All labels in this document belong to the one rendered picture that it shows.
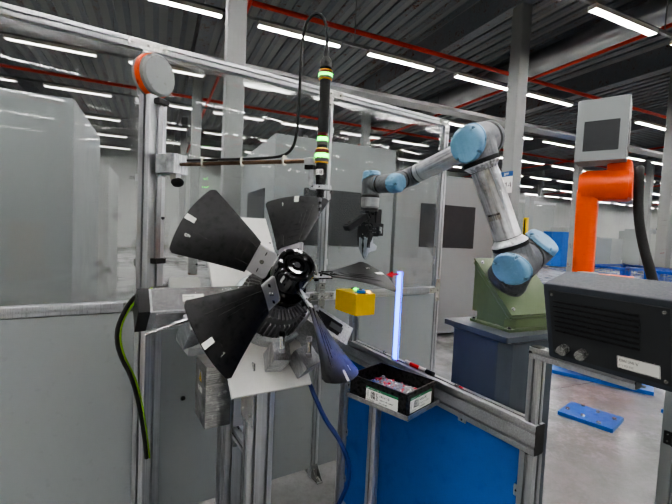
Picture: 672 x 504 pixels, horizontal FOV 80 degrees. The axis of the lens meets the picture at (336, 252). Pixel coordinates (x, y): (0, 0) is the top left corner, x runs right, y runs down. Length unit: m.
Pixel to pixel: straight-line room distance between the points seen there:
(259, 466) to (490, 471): 0.71
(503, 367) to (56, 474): 1.72
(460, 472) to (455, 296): 4.25
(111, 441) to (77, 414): 0.18
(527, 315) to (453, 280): 3.95
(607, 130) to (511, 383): 3.71
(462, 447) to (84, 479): 1.47
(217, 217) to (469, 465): 1.05
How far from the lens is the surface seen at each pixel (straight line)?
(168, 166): 1.61
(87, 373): 1.91
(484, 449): 1.35
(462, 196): 5.54
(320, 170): 1.26
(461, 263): 5.56
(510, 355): 1.52
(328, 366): 1.09
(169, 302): 1.21
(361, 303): 1.66
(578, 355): 1.06
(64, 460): 2.04
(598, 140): 4.91
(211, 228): 1.23
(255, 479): 1.52
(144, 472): 1.93
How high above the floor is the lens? 1.33
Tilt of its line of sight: 3 degrees down
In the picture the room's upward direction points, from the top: 3 degrees clockwise
